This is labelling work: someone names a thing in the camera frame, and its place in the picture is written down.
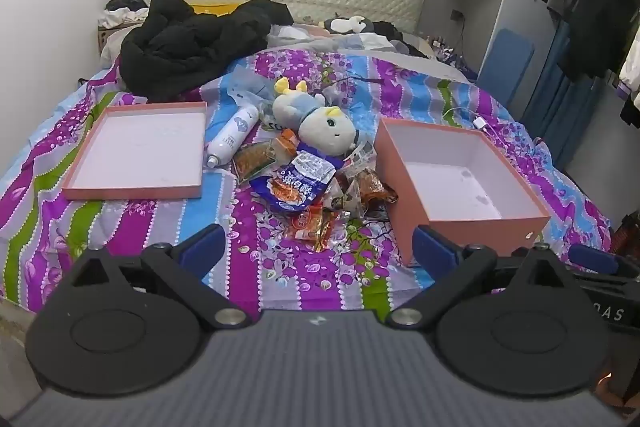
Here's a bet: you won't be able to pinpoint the small orange snack packet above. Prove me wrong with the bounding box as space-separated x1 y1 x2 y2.
276 129 304 158

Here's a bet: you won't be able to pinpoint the pink cardboard box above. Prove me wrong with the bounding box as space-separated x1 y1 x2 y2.
374 117 552 267

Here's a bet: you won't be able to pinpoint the black hanging coat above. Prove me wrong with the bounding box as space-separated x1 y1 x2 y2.
557 0 640 80

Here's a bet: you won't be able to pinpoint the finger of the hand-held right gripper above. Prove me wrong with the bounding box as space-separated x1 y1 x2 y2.
567 244 640 282

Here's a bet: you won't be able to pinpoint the pile of clothes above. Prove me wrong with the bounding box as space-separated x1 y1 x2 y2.
97 0 151 28

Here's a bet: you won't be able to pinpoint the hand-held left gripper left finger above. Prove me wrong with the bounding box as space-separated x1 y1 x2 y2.
70 224 251 329

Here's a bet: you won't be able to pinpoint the grey and white clothes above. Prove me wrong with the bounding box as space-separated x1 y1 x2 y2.
267 24 437 58

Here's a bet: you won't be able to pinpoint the yellow pillow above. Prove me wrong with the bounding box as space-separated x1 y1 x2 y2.
192 1 241 16

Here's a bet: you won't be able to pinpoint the pink box lid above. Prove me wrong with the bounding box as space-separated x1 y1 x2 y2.
61 101 209 202

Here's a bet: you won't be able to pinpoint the blue curtain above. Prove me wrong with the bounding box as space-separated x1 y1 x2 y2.
522 19 601 168

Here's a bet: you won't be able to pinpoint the green-edged snack packet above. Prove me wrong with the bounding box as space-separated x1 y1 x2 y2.
232 141 281 186

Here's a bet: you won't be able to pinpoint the white charger with cable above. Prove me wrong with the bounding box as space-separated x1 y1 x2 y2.
442 107 491 130

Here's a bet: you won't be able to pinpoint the black jacket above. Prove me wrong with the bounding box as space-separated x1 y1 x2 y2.
120 0 295 104

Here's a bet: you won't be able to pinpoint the blue snack packet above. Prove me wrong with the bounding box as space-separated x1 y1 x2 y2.
249 151 337 212

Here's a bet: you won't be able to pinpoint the penguin plush toy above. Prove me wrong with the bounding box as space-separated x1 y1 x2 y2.
322 14 376 36

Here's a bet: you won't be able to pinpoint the red orange snack packet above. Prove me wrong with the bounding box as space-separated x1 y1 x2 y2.
287 206 327 241

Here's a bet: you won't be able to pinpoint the clear labelled packet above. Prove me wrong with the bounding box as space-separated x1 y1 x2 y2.
345 142 377 174

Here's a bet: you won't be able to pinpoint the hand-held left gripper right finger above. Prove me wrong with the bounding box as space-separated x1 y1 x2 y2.
387 226 583 329

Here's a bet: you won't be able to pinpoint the orange foil snack packet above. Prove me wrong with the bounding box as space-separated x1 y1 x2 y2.
310 212 342 253

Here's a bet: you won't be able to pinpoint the white spray bottle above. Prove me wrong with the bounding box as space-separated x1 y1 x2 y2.
205 104 261 169

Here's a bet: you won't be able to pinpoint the blue padded board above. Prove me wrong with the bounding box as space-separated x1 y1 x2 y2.
477 28 535 108

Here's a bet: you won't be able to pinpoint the grey and blue plush toy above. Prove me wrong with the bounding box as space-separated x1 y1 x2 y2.
272 77 360 156

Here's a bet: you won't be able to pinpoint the clear plastic bag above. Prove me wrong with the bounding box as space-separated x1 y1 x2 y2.
227 66 287 132

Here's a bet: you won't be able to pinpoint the brown snack packet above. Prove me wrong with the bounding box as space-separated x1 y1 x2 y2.
344 169 400 219

